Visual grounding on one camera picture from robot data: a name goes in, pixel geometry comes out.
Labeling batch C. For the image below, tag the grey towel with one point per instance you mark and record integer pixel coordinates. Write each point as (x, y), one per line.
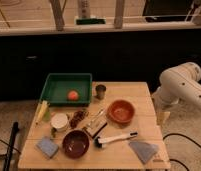
(145, 151)

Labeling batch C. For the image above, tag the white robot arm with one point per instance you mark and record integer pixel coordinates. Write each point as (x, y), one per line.
(177, 83)

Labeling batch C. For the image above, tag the orange bowl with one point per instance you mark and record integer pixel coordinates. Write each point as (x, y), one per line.
(121, 111)

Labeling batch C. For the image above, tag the purple bowl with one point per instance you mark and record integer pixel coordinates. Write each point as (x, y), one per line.
(75, 144)

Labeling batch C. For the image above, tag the small metal cup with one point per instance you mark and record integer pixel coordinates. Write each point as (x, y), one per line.
(100, 91)

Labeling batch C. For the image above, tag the metal utensil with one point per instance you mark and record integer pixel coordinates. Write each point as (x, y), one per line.
(95, 117)

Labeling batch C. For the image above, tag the red tomato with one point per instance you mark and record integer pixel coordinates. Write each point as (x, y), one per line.
(73, 95)

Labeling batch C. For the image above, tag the brown dried food pile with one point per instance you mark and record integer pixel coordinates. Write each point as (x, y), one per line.
(78, 116)

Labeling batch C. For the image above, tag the green plastic tray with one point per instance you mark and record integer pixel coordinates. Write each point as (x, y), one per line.
(58, 85)

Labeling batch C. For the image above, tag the black and wood block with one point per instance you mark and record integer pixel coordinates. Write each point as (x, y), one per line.
(94, 128)

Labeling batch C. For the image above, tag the wooden table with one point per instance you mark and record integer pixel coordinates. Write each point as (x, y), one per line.
(117, 155)

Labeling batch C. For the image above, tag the white round container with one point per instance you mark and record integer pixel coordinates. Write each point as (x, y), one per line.
(59, 121)

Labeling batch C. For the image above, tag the yellow corn cob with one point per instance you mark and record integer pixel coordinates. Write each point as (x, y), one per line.
(42, 111)

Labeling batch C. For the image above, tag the green block on ledge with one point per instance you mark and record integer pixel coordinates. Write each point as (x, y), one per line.
(90, 21)

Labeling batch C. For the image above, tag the blue sponge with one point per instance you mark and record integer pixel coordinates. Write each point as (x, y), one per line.
(47, 146)

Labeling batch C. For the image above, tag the black pole stand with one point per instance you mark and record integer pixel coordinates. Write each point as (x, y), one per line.
(10, 148)

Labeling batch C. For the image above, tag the white handled black brush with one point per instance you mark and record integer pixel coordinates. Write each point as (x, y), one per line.
(99, 142)

